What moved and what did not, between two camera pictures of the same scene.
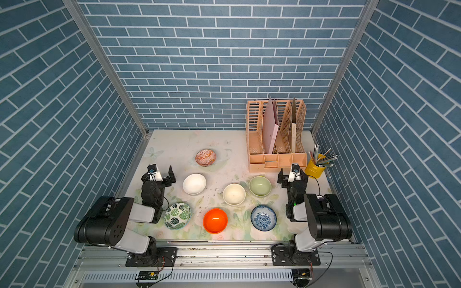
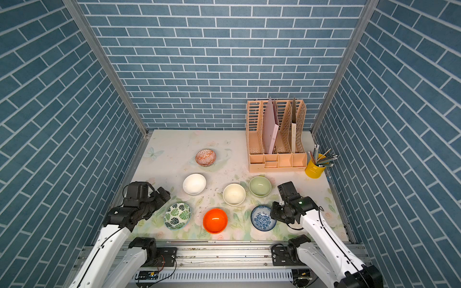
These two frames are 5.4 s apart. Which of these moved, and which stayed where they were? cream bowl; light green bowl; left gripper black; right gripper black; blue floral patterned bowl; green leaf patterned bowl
Moved: left gripper black; right gripper black
Stayed: cream bowl; blue floral patterned bowl; green leaf patterned bowl; light green bowl
